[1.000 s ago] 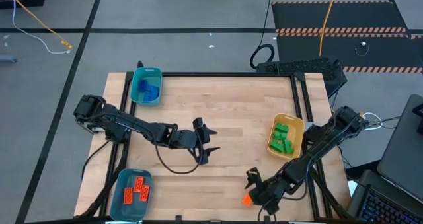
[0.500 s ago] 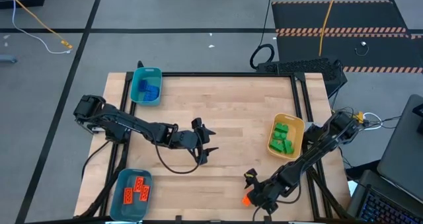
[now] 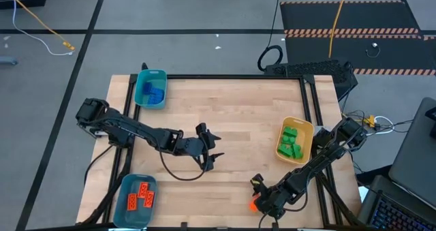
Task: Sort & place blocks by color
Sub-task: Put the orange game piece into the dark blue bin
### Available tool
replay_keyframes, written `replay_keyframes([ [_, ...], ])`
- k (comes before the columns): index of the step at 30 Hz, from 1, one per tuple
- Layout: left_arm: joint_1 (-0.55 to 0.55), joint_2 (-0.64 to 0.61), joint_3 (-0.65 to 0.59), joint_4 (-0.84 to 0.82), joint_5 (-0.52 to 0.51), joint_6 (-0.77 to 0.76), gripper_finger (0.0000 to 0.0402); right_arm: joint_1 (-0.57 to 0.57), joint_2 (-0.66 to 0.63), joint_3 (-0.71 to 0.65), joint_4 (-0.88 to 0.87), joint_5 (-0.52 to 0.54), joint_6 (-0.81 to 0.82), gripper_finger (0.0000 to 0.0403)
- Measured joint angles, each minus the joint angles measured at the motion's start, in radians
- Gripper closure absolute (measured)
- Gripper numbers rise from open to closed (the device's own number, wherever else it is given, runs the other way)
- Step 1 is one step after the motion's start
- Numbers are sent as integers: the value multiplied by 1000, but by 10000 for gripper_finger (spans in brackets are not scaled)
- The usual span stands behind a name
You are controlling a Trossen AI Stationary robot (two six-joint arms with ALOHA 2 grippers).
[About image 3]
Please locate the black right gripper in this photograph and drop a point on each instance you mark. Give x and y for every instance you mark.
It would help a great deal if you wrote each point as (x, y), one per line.
(272, 202)

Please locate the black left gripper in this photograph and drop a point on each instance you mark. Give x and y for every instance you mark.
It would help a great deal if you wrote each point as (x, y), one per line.
(192, 146)

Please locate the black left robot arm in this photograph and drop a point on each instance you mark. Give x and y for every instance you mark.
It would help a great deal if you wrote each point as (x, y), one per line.
(136, 132)

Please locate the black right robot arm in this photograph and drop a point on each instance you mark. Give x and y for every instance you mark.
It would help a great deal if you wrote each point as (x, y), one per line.
(316, 166)

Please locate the yellow gripper tag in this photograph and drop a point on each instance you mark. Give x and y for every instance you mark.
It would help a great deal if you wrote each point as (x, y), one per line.
(257, 179)

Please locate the light teal plastic bin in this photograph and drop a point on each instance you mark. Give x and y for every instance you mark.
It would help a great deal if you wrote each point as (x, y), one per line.
(158, 77)

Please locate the yellow plastic bin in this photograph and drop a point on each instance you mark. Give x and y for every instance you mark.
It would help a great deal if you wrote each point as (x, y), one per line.
(306, 128)

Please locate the dark teal plastic bin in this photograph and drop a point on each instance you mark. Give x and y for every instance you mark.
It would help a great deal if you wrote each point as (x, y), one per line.
(136, 217)

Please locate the laptop with backlit keyboard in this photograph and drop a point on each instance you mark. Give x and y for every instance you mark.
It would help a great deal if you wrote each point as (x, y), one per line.
(391, 217)

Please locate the grey closed laptop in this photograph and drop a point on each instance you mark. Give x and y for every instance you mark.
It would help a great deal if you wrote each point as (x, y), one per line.
(415, 156)

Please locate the black hazard-striped floor mat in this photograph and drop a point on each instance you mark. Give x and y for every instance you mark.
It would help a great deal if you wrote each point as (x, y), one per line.
(340, 16)

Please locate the small grey floor bar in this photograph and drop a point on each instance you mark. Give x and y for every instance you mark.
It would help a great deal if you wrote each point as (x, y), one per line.
(7, 60)

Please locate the black aluminium table frame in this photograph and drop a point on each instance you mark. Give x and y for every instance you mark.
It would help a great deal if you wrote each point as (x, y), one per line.
(238, 76)

